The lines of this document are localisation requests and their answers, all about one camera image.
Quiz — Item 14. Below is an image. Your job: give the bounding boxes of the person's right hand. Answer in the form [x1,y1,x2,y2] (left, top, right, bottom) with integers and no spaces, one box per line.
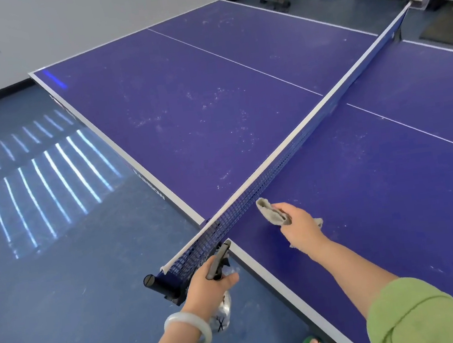
[271,196,334,263]

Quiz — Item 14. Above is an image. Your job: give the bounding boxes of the dark table tennis net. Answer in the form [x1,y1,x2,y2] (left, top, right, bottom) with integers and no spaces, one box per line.
[130,1,445,286]

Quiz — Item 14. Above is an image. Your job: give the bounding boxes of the person's right forearm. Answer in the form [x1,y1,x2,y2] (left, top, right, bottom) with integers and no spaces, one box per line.
[310,230,404,326]

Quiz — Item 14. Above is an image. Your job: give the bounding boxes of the green right sleeve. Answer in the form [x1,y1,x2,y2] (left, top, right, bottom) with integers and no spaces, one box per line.
[360,270,453,343]

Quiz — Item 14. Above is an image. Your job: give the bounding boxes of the white jade bracelet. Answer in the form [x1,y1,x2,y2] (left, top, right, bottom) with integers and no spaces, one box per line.
[162,307,215,343]

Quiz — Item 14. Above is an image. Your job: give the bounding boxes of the person's left hand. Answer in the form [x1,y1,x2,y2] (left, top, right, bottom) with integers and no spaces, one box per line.
[175,252,245,325]

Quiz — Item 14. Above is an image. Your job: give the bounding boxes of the blue table tennis table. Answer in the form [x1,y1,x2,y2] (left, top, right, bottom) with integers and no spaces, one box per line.
[22,0,453,343]

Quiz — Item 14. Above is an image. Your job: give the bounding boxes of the grey cleaning cloth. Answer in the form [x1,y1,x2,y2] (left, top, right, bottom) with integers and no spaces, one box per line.
[255,190,327,253]

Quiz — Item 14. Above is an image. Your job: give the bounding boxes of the dark floor mat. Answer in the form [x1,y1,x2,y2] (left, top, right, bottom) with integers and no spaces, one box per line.
[415,8,453,55]

